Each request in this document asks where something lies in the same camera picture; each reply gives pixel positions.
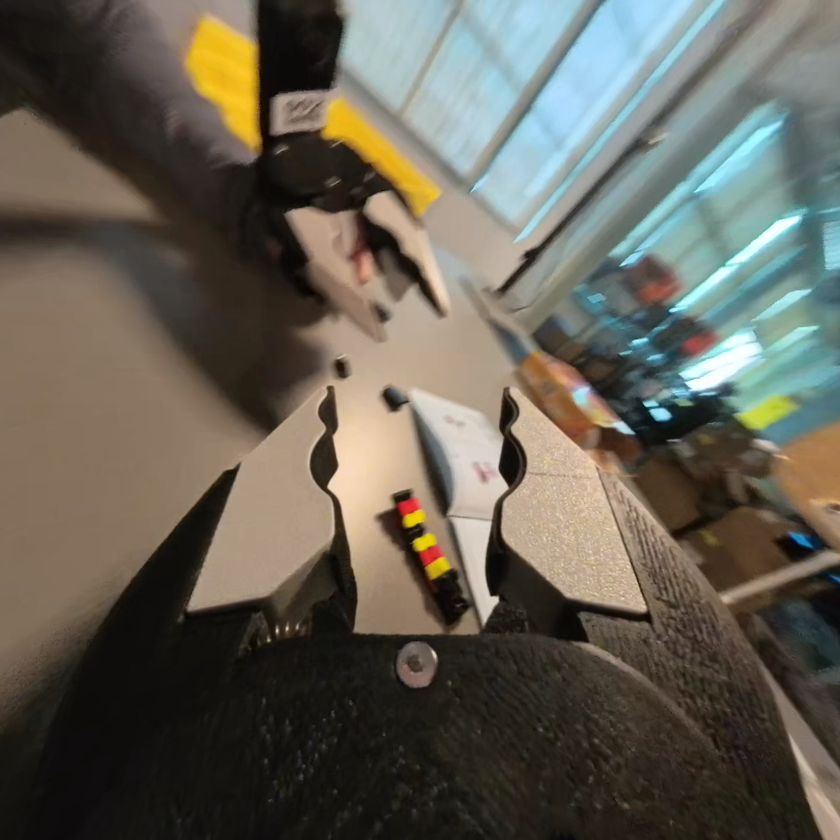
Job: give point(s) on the building instruction booklet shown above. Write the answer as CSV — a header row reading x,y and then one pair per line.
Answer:
x,y
459,453

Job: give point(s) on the large glass window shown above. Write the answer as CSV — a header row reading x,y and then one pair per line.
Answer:
x,y
590,98

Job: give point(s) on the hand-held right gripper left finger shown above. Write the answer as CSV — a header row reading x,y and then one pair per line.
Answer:
x,y
262,525

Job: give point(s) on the brown cardboard boxes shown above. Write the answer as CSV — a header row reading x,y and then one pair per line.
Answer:
x,y
735,538

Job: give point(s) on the person's left forearm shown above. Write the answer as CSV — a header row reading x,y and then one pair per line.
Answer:
x,y
131,98

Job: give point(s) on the yellow sign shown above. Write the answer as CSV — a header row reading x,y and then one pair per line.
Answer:
x,y
764,412

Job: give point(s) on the black yellow red brick assembly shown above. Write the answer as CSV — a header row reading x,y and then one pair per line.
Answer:
x,y
430,551

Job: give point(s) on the small black block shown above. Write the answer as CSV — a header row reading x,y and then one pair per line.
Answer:
x,y
394,397

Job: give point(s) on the orange cardboard box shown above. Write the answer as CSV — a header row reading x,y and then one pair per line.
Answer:
x,y
568,400

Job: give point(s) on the shelf with red crates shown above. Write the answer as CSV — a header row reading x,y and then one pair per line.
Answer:
x,y
663,308

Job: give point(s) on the red and black brick assembly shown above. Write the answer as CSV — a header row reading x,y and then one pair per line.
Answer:
x,y
341,366

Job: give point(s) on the light wooden tabletop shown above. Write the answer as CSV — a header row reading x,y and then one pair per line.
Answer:
x,y
814,466

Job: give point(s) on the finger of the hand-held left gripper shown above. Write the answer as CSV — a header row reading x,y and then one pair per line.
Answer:
x,y
410,236
321,249

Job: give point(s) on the yellow plastic bin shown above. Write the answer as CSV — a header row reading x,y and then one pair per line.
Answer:
x,y
223,72

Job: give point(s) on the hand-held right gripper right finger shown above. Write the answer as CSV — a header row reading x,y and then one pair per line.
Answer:
x,y
564,525

